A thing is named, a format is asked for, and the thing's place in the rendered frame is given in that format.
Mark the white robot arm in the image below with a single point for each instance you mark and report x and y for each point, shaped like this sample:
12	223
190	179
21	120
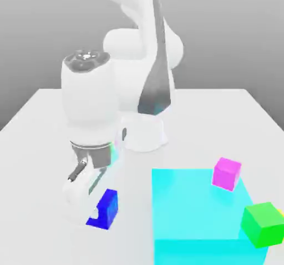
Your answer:
88	105

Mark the small green cube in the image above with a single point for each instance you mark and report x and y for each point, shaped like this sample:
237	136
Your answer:
261	225

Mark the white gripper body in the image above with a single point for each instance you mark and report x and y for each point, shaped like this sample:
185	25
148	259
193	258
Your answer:
82	191

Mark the small magenta cube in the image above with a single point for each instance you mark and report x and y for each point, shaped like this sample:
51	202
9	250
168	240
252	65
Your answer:
226	174

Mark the small blue cube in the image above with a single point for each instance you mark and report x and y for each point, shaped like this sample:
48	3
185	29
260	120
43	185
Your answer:
108	209

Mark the large cyan box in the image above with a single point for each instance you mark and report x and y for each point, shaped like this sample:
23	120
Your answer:
188	207

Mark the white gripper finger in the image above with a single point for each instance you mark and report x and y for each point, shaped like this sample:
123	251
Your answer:
95	213

